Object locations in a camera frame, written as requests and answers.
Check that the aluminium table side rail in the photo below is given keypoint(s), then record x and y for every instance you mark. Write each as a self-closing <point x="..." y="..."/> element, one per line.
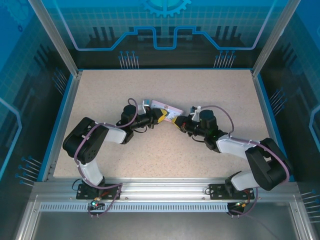
<point x="66" y="115"/>
<point x="263" y="100"/>

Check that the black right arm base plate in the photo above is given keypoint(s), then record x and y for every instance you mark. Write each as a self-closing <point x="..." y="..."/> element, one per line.
<point x="217" y="191"/>

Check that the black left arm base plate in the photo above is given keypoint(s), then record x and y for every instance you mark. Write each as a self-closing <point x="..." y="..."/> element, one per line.
<point x="112" y="191"/>

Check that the aluminium frame post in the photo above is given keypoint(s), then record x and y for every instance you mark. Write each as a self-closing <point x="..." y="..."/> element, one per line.
<point x="277" y="32"/>
<point x="55" y="32"/>

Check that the blue printed back panel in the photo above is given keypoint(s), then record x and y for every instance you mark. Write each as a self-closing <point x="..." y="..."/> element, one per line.
<point x="162" y="15"/>

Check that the blue printed side panel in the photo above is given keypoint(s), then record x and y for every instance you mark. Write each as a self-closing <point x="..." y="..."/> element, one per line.
<point x="20" y="75"/>
<point x="300" y="87"/>

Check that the aluminium mounting rail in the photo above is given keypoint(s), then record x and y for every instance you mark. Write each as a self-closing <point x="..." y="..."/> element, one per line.
<point x="162" y="187"/>

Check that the small connector with green light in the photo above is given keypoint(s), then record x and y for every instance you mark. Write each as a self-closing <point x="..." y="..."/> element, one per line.
<point x="241" y="204"/>
<point x="96" y="203"/>

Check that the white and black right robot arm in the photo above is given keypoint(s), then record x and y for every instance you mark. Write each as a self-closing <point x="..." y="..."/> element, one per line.
<point x="232" y="147"/>

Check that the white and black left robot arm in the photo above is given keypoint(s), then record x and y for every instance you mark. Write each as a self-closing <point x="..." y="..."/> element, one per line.
<point x="85" y="142"/>

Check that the pale blue cartoon tin box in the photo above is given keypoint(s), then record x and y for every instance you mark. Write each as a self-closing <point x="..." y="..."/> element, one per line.
<point x="170" y="108"/>

